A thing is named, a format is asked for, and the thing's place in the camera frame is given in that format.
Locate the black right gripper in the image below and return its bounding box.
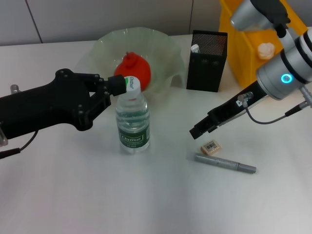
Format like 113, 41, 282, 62
189, 81, 269, 140

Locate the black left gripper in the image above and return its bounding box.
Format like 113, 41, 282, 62
0, 68, 127, 139

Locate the tan rectangular eraser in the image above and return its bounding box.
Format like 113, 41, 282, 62
200, 138, 223, 156

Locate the clear water bottle green label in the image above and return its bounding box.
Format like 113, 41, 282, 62
115, 76, 151, 156

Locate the grey glitter pen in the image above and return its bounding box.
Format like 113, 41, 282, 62
194, 153, 257, 174

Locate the red tomato-shaped object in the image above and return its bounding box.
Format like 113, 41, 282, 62
114, 51, 152, 91

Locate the white paper ball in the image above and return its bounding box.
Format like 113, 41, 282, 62
257, 42, 275, 59

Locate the black mesh pen holder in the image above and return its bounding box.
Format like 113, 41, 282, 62
186, 30, 229, 93

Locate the green glass fruit bowl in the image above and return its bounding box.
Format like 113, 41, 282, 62
89, 26, 185, 97

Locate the yellow plastic storage bin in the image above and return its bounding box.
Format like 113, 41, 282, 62
218, 0, 309, 88

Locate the grey right arm cable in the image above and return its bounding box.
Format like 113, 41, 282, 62
237, 92, 310, 124

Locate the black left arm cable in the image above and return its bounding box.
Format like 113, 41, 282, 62
0, 130, 39, 159

